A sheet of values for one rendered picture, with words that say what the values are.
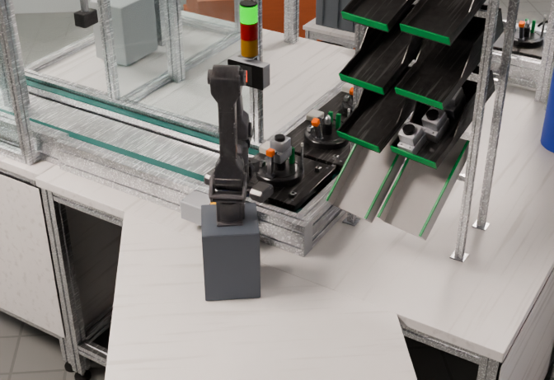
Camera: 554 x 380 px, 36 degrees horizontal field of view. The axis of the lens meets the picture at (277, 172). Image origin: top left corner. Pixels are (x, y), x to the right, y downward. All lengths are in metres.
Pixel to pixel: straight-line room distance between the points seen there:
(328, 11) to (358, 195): 2.23
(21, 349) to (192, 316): 1.40
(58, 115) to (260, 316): 1.19
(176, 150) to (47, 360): 1.06
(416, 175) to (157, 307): 0.74
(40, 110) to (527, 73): 1.77
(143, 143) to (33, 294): 0.74
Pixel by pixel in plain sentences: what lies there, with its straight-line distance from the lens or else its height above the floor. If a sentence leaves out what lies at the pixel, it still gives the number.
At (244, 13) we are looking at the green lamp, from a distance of 2.42.
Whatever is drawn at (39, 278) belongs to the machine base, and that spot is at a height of 0.41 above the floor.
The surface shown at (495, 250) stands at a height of 0.86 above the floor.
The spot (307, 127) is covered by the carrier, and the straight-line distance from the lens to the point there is 2.63.
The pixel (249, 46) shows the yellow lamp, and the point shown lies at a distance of 2.45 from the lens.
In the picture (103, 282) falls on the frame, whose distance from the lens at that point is 3.19.
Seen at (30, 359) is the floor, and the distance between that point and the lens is 3.38.
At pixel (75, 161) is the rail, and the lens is 2.70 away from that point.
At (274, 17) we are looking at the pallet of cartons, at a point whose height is 0.30.
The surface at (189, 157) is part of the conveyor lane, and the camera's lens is 2.66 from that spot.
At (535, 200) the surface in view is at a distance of 2.65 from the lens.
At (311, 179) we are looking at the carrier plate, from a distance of 2.43.
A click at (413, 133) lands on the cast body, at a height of 1.26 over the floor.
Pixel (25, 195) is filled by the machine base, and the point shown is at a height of 0.75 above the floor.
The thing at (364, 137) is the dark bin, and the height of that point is 1.20.
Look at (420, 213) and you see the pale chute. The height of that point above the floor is 1.03.
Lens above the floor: 2.25
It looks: 31 degrees down
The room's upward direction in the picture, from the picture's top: straight up
